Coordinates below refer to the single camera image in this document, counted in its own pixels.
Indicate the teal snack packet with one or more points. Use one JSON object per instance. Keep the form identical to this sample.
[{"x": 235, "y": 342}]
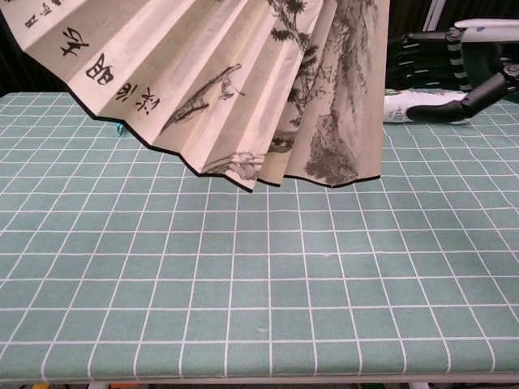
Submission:
[{"x": 118, "y": 129}]

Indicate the green checkered tablecloth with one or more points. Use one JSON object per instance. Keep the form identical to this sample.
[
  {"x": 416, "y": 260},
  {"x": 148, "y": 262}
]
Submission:
[{"x": 259, "y": 263}]

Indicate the painted paper folding fan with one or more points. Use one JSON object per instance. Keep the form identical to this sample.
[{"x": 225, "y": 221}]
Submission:
[{"x": 202, "y": 61}]

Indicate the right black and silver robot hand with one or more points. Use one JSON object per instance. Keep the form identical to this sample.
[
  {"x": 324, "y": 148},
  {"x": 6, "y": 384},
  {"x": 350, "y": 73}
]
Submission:
[{"x": 430, "y": 56}]

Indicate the white bottle with yellow cap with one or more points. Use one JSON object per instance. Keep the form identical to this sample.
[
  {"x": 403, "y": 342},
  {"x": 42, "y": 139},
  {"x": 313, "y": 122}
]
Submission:
[{"x": 395, "y": 109}]

